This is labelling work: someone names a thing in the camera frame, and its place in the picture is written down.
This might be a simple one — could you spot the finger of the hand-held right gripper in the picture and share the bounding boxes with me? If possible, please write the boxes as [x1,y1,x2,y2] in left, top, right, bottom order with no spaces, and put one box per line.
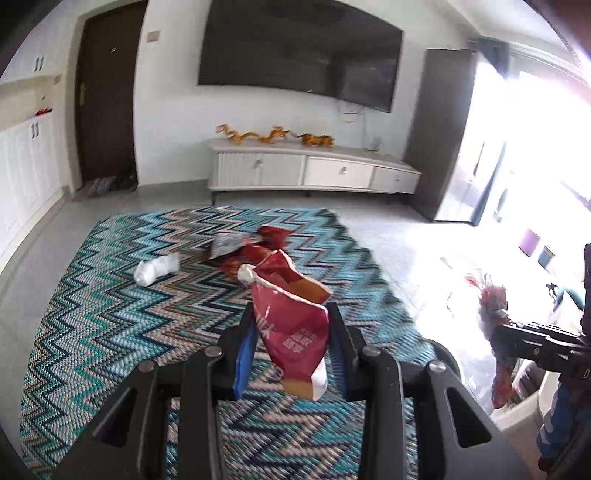
[494,322,584,345]
[505,344,584,371]

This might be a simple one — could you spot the white wall cabinet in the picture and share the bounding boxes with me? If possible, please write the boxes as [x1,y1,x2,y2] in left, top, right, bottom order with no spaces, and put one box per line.
[0,14,63,259]

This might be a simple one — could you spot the white crumpled paper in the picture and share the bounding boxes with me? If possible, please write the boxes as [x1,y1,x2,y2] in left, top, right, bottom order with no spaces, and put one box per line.
[134,252,182,285]

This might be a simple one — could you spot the golden dragon figurine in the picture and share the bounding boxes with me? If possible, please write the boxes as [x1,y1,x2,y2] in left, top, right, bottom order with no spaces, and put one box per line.
[217,124,291,147]

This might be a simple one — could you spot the torn red bag silver inside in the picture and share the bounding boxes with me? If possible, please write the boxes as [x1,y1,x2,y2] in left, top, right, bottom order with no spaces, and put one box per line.
[203,225,291,264]

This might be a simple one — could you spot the red clear plastic wrapper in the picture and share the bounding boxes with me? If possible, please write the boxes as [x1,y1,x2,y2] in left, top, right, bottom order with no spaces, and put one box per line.
[475,274,516,409]

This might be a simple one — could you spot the zigzag patterned rug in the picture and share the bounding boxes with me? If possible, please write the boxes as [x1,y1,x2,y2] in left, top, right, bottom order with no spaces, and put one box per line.
[18,207,437,480]

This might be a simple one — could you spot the grey curtain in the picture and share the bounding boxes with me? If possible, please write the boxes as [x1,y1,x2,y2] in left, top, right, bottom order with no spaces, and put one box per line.
[478,37,511,79]

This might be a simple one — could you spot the grey refrigerator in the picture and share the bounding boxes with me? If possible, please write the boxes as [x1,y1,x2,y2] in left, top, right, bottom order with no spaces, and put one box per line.
[404,47,506,227]

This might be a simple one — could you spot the dark brown entrance door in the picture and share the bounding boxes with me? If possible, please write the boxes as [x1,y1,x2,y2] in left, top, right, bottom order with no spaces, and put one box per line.
[74,0,149,192]

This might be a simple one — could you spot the television cable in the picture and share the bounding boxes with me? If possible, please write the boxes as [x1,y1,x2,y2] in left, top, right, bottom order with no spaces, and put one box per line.
[336,99,370,148]

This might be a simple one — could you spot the red paper packet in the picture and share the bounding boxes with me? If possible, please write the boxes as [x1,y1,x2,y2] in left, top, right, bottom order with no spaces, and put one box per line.
[237,249,332,401]

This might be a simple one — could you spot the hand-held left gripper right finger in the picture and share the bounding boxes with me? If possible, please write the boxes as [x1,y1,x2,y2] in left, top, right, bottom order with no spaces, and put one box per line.
[325,302,532,480]

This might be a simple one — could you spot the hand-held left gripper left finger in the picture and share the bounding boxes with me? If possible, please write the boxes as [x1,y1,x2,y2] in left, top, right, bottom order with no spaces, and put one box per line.
[88,308,257,480]

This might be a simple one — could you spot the black wall television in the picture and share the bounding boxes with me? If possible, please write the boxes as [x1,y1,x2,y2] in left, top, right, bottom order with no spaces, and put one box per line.
[198,0,403,114]

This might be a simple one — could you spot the white television cabinet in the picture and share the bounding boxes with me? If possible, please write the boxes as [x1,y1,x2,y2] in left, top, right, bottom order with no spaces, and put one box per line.
[206,137,422,206]

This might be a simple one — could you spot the shoes by door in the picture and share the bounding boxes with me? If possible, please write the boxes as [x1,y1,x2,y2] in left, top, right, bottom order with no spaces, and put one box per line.
[71,180,139,199]

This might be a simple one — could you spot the red snack bag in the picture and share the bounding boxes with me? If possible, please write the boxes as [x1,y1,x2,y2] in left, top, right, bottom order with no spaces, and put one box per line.
[218,244,274,278]

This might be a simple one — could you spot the golden tiger figurine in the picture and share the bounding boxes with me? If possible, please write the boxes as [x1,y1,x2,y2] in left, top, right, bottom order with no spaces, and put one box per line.
[295,132,335,149]

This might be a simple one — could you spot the purple container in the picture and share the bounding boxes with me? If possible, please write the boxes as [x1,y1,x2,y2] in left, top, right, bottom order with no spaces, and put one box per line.
[519,228,542,256]

